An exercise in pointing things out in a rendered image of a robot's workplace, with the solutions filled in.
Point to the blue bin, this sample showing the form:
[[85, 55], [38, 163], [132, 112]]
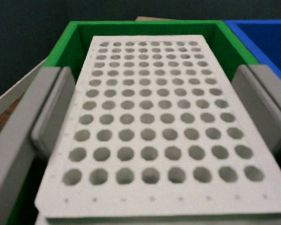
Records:
[[266, 34]]

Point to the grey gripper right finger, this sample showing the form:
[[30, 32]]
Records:
[[259, 91]]

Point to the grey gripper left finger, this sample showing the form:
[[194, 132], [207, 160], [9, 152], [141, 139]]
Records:
[[32, 131]]

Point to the green open bin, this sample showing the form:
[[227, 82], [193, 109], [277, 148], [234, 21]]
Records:
[[71, 51]]

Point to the white well plate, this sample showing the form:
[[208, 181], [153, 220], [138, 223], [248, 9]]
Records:
[[156, 135]]

